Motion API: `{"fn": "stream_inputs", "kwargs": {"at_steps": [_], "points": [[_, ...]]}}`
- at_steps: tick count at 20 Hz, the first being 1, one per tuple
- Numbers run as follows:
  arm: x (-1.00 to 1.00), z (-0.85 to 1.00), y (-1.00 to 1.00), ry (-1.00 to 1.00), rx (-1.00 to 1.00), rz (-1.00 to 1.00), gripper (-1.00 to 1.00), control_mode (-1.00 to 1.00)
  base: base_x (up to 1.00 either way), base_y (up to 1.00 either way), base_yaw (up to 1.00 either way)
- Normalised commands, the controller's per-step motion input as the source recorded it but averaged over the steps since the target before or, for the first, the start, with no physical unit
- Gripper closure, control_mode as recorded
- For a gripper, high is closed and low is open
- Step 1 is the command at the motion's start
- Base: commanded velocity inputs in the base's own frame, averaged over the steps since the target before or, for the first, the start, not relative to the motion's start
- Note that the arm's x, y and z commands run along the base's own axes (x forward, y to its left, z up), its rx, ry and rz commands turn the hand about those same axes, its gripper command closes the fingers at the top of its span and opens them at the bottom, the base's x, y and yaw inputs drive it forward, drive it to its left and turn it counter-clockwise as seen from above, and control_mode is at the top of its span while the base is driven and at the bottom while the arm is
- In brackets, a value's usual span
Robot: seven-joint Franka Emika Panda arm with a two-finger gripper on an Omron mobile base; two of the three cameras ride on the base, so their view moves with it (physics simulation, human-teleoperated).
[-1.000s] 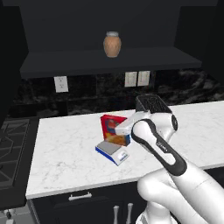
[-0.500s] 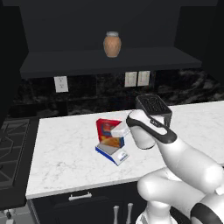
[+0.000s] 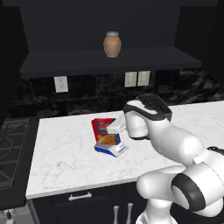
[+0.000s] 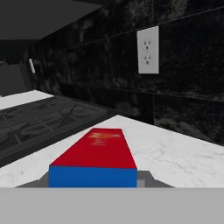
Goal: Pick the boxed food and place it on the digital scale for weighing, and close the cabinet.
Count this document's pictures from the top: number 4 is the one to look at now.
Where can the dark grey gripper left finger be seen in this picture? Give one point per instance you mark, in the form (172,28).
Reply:
(36,183)

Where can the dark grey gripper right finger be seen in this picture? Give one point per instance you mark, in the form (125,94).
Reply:
(150,180)

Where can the red and blue food box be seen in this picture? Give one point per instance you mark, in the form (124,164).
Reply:
(96,154)

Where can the black gas hob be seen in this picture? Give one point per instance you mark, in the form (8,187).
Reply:
(43,119)

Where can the dark grey fridge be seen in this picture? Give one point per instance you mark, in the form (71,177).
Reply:
(13,79)

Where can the dark grey range hood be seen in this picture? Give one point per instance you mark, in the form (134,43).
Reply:
(38,17)

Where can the small white wall switch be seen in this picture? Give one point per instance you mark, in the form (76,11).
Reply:
(32,66)

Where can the white wall power socket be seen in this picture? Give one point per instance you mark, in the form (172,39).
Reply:
(148,50)

